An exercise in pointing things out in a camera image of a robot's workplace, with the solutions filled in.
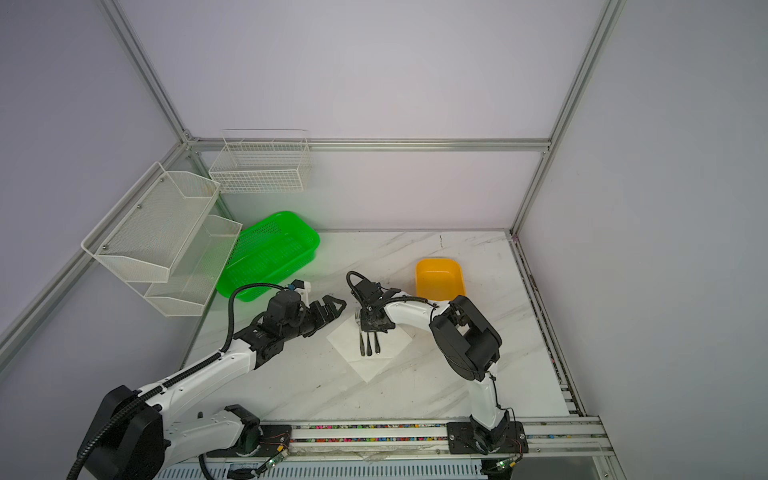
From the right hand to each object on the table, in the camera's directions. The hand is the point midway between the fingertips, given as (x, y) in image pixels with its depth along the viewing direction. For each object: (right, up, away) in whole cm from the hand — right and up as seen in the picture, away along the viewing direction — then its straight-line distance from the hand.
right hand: (368, 324), depth 94 cm
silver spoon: (+1, -7, -4) cm, 7 cm away
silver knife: (+3, -6, -3) cm, 7 cm away
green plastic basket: (-42, +24, +21) cm, 52 cm away
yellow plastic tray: (+24, +14, +11) cm, 30 cm away
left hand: (-8, +6, -11) cm, 15 cm away
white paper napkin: (-7, -4, -2) cm, 8 cm away
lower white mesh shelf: (-55, +16, -1) cm, 58 cm away
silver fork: (-2, -5, -4) cm, 7 cm away
